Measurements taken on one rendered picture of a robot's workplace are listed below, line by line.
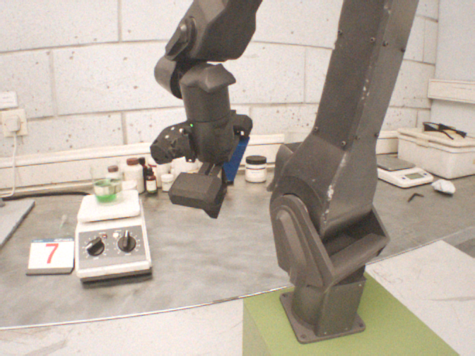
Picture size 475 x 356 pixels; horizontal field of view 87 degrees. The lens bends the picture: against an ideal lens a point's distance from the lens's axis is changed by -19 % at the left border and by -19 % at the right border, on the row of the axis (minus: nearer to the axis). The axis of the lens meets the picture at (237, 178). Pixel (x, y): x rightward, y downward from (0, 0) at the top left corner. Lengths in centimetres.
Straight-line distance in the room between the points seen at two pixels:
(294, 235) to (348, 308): 8
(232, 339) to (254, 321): 14
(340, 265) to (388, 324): 11
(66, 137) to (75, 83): 18
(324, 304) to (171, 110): 88
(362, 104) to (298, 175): 7
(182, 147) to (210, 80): 11
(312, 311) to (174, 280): 30
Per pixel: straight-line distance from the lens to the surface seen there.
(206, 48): 33
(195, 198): 35
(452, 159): 123
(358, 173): 22
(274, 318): 29
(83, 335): 46
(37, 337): 48
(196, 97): 35
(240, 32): 34
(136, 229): 55
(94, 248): 54
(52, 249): 62
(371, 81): 19
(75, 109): 105
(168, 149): 39
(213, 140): 38
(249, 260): 56
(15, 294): 58
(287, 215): 22
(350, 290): 25
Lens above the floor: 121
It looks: 18 degrees down
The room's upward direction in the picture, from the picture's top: straight up
